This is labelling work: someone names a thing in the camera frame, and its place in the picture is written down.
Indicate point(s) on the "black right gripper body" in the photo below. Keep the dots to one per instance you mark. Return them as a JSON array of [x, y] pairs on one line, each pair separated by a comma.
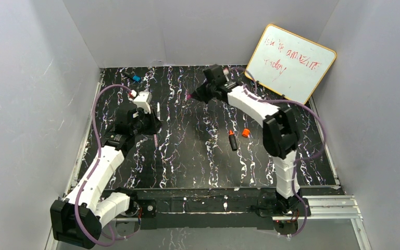
[[202, 91]]

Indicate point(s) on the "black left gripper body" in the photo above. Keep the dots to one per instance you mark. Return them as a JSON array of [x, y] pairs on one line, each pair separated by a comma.
[[148, 124]]

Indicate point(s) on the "white green-tipped pen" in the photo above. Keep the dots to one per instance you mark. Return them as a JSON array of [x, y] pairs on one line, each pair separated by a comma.
[[158, 110]]

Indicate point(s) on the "pink translucent pen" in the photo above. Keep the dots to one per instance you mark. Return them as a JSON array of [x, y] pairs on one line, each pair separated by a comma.
[[156, 140]]

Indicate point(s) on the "black orange highlighter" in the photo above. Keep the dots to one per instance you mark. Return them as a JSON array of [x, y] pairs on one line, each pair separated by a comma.
[[232, 141]]

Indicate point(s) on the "orange highlighter cap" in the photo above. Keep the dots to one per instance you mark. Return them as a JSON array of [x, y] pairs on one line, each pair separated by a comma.
[[246, 133]]

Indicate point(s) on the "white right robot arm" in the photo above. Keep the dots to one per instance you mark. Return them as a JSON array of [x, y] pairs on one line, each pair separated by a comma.
[[280, 132]]

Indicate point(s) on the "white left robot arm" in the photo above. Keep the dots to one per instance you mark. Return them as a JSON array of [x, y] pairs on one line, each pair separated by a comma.
[[79, 218]]

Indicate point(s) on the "blue pen cap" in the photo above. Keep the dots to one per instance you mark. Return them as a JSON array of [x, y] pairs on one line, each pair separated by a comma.
[[136, 78]]

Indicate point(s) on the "yellow-framed whiteboard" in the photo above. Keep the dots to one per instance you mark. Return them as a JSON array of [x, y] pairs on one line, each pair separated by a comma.
[[288, 64]]

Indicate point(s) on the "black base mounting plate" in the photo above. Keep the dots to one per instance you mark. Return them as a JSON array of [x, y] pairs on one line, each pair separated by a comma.
[[239, 207]]

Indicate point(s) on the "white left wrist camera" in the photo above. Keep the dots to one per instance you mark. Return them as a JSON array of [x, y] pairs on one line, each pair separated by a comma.
[[142, 100]]

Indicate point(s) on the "aluminium rail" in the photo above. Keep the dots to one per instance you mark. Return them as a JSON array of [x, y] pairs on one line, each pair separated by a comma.
[[333, 207]]

